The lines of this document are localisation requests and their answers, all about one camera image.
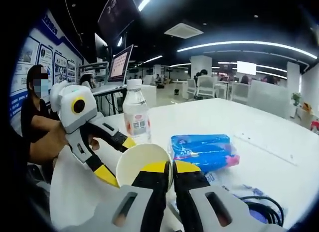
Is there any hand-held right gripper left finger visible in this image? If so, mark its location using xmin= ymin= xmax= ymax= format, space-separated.
xmin=61 ymin=160 xmax=172 ymax=232

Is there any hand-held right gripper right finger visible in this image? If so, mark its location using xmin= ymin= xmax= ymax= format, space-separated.
xmin=172 ymin=160 xmax=287 ymax=232

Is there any white paper cup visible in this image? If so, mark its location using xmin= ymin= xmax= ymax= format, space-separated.
xmin=116 ymin=143 xmax=172 ymax=193

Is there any clear plastic water bottle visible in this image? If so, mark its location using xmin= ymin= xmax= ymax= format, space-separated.
xmin=122 ymin=79 xmax=152 ymax=144

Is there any white printed plastic bag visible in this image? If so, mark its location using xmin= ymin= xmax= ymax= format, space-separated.
xmin=204 ymin=171 xmax=271 ymax=208

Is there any blue tissue pack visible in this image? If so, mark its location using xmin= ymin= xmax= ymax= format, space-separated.
xmin=170 ymin=134 xmax=241 ymax=174

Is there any blue round disc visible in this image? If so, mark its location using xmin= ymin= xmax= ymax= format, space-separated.
xmin=249 ymin=207 xmax=269 ymax=223

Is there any black cable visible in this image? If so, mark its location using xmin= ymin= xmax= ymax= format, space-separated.
xmin=239 ymin=196 xmax=285 ymax=227

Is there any person's left hand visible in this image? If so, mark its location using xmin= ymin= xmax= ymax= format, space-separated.
xmin=47 ymin=122 xmax=100 ymax=160

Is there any black laptop desk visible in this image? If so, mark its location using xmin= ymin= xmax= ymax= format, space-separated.
xmin=92 ymin=84 xmax=128 ymax=117

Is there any open laptop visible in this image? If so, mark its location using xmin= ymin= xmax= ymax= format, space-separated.
xmin=107 ymin=44 xmax=134 ymax=87

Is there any person's dark shirt torso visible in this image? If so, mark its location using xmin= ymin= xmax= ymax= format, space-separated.
xmin=9 ymin=132 xmax=52 ymax=218

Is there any white table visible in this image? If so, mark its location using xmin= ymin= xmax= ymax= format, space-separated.
xmin=49 ymin=97 xmax=319 ymax=230

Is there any row of white office chairs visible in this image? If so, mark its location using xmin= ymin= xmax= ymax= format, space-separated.
xmin=185 ymin=76 xmax=250 ymax=104

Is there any dark hanging screen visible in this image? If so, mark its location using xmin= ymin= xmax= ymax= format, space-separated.
xmin=97 ymin=0 xmax=140 ymax=38

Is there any white partition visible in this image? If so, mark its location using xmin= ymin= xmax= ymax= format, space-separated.
xmin=248 ymin=79 xmax=294 ymax=119

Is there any ceiling air conditioner vent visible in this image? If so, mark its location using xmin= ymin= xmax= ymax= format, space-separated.
xmin=163 ymin=22 xmax=204 ymax=39

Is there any white hanging monitor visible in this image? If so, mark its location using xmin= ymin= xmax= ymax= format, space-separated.
xmin=236 ymin=60 xmax=257 ymax=76

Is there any potted plant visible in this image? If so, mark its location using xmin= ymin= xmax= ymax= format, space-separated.
xmin=291 ymin=92 xmax=303 ymax=107

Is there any long ceiling strip light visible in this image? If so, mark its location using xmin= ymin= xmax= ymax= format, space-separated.
xmin=138 ymin=0 xmax=159 ymax=12

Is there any curved ceiling strip light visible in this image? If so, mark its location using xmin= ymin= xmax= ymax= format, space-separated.
xmin=176 ymin=40 xmax=319 ymax=59

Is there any blue white wall poster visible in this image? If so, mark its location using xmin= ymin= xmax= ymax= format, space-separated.
xmin=9 ymin=9 xmax=84 ymax=123

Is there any black wall monitor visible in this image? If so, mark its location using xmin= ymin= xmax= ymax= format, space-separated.
xmin=94 ymin=32 xmax=110 ymax=63

